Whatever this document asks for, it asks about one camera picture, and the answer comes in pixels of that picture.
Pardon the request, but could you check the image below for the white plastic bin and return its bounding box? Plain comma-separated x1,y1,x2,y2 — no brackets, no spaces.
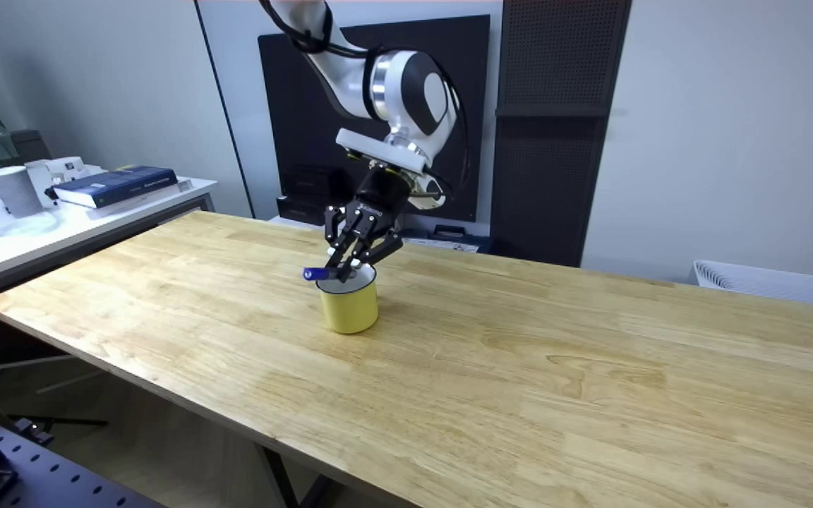
688,256,813,312

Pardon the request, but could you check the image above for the black perforated breadboard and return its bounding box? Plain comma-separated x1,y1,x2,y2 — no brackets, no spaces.
0,420,160,508

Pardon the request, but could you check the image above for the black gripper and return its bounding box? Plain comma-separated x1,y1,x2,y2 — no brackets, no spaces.
321,160,420,280

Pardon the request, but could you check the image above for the large black panel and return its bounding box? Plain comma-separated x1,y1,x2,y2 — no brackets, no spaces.
258,12,495,229

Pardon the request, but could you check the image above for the black case with label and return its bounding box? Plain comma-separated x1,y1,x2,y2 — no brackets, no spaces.
403,219,495,256

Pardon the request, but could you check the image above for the black table leg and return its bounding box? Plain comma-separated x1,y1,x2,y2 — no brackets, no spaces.
258,442,335,508

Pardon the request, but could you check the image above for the tall dark cabinet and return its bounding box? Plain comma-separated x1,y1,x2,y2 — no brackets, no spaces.
489,0,635,270

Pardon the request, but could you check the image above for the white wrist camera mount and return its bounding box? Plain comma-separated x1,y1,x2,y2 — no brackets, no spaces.
334,123,453,214

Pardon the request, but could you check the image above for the white device box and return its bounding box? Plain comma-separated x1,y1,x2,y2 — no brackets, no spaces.
22,154,108,207

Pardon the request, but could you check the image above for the dark blue book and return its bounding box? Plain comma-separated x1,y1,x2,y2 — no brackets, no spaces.
47,163,183,211

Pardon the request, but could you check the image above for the yellow enamel mug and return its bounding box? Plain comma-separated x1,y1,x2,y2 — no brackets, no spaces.
316,263,383,338

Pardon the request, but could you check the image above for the white side table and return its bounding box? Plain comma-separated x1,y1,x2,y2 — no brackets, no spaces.
0,168,221,305

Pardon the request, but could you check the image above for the black storage box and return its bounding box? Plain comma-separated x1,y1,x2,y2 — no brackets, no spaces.
278,191,335,229

